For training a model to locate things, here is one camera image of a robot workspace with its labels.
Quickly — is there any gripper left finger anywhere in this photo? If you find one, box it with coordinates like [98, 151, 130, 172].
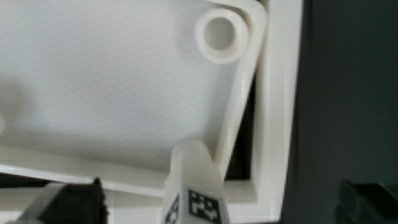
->
[16, 179, 109, 224]

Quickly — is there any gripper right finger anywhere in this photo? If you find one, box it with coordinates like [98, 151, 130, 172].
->
[334, 180, 398, 224]

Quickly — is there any white desk leg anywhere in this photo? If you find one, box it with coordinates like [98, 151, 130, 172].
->
[162, 139, 231, 224]

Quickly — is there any white desk top tray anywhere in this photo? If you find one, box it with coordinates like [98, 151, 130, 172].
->
[0, 0, 267, 196]

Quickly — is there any white front fence bar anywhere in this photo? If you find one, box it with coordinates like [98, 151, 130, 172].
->
[0, 0, 306, 224]

